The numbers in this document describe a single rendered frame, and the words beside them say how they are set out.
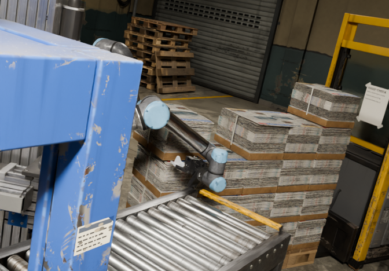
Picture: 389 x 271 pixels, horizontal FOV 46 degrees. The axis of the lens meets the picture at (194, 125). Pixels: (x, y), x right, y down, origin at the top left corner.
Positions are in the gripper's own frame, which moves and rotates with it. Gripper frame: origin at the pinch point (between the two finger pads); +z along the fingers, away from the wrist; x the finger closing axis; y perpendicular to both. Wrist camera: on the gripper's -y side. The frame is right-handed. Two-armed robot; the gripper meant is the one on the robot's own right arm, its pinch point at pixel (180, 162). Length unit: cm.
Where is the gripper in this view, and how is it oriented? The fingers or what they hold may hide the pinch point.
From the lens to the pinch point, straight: 242.0
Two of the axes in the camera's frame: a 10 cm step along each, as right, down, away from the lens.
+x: -8.1, -0.3, -5.8
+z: -5.5, -3.1, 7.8
